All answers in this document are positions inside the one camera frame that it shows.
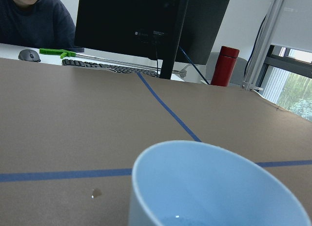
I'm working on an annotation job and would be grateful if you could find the light blue plastic cup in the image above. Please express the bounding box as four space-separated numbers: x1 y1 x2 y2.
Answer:
128 141 311 226

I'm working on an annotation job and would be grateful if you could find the red thermos bottle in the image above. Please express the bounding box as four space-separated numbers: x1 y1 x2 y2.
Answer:
211 46 239 86

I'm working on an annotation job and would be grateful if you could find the black monitor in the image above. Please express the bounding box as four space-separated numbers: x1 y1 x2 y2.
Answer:
75 0 230 79

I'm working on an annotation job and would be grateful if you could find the black keyboard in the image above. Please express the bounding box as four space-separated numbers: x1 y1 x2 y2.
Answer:
62 59 159 77

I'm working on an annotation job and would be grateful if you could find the green plastic clamp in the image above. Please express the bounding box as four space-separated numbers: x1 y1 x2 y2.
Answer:
39 48 76 59

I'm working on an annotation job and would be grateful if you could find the black computer mouse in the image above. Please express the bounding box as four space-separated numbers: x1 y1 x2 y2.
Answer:
18 49 41 62

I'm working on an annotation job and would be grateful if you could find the seated person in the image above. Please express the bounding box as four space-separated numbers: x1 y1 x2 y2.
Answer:
0 0 78 51

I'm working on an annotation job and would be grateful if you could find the blue network cable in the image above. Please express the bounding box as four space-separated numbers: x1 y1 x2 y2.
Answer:
178 45 210 85

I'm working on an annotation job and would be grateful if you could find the aluminium frame post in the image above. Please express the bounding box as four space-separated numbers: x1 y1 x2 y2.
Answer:
241 0 284 91

